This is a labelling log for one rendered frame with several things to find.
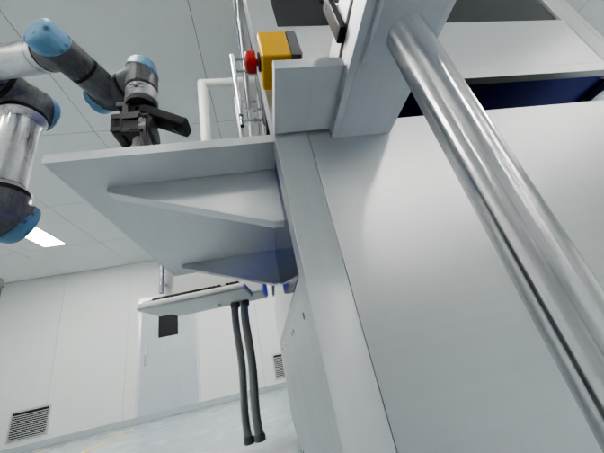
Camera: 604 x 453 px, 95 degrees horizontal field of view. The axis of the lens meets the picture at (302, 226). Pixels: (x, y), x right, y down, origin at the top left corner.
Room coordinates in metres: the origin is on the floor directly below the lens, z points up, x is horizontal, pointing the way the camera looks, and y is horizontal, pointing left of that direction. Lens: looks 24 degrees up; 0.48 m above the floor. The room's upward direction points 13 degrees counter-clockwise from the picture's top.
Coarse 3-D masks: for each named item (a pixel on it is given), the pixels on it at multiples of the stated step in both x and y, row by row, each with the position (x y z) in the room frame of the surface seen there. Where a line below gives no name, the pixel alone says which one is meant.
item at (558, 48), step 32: (544, 0) 0.57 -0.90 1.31; (320, 32) 0.44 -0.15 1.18; (448, 32) 0.50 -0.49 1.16; (480, 32) 0.52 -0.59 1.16; (512, 32) 0.53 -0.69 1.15; (544, 32) 0.55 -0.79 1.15; (576, 32) 0.57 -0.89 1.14; (480, 64) 0.50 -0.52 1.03; (512, 64) 0.52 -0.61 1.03; (544, 64) 0.54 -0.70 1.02; (576, 64) 0.56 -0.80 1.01; (256, 96) 0.59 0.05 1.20
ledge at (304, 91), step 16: (272, 64) 0.27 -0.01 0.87; (288, 64) 0.28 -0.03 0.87; (304, 64) 0.28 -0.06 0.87; (320, 64) 0.28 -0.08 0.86; (336, 64) 0.29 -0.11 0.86; (272, 80) 0.30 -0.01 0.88; (288, 80) 0.30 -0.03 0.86; (304, 80) 0.30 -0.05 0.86; (320, 80) 0.31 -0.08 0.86; (336, 80) 0.31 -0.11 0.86; (272, 96) 0.33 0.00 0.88; (288, 96) 0.32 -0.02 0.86; (304, 96) 0.33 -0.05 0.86; (320, 96) 0.34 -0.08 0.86; (336, 96) 0.35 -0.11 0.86; (272, 112) 0.37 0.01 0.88; (288, 112) 0.36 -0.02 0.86; (304, 112) 0.36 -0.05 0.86; (320, 112) 0.37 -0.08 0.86; (288, 128) 0.39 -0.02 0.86; (304, 128) 0.40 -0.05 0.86; (320, 128) 0.41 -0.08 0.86
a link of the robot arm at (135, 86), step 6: (132, 84) 0.44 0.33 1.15; (138, 84) 0.44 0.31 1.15; (144, 84) 0.44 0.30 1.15; (150, 84) 0.46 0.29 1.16; (126, 90) 0.44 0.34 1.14; (132, 90) 0.44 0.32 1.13; (138, 90) 0.44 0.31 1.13; (144, 90) 0.45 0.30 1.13; (150, 90) 0.46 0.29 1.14; (126, 96) 0.44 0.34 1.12; (150, 96) 0.46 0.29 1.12; (156, 96) 0.48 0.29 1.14; (156, 102) 0.48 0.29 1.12
